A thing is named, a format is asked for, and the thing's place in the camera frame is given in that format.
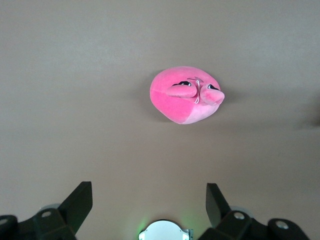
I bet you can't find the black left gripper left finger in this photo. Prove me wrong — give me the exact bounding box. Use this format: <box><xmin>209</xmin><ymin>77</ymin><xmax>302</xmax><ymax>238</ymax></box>
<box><xmin>0</xmin><ymin>181</ymin><xmax>93</xmax><ymax>240</ymax></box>

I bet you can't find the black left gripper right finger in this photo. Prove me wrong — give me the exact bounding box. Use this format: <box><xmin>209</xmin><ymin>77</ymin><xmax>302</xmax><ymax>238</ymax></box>
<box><xmin>202</xmin><ymin>182</ymin><xmax>311</xmax><ymax>240</ymax></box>

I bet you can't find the bright pink round plush toy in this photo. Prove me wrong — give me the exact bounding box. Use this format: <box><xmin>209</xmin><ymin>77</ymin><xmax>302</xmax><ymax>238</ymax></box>
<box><xmin>149</xmin><ymin>65</ymin><xmax>225</xmax><ymax>125</ymax></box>

